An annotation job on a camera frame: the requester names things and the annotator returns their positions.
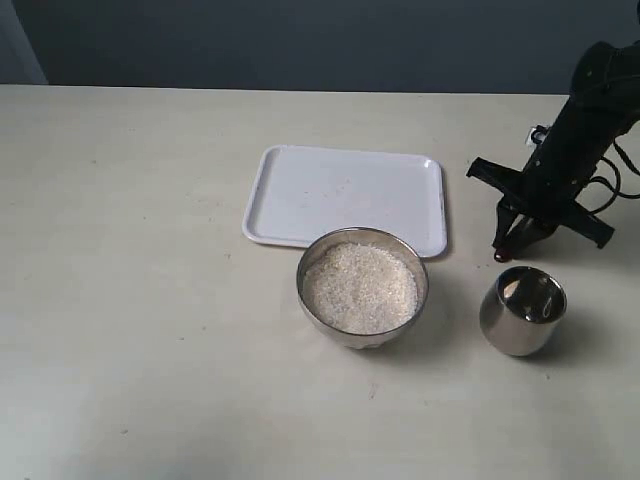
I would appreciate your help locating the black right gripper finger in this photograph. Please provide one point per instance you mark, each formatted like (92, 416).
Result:
(504, 241)
(526, 232)

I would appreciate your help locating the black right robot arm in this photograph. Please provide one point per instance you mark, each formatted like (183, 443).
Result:
(603, 105)

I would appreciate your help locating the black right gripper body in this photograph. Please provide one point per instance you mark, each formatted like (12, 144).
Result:
(556, 172)

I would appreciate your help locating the shiny steel cup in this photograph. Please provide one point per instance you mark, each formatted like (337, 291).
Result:
(521, 310)

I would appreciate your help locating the white rice grains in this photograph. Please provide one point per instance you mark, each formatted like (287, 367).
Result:
(361, 289)

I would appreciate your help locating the white rectangular plastic tray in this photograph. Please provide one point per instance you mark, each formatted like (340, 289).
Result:
(301, 193)

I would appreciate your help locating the steel bowl of rice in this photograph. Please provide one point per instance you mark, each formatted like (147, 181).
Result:
(369, 237)

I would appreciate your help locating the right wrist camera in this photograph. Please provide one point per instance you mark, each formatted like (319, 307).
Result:
(537, 135)

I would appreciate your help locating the brown wooden spoon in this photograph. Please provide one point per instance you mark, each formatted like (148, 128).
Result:
(501, 256)

